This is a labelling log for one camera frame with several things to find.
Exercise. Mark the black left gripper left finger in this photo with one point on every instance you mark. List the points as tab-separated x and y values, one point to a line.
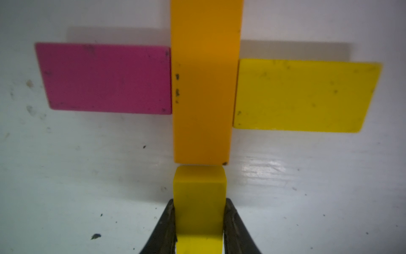
163	238

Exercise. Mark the orange-yellow long block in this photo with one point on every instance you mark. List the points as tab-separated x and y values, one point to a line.
205	48

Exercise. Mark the magenta block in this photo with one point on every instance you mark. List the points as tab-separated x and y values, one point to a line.
106	77

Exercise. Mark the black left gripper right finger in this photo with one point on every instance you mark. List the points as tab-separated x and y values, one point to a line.
237	239

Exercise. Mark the yellow block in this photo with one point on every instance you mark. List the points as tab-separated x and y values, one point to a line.
296	95
199	195

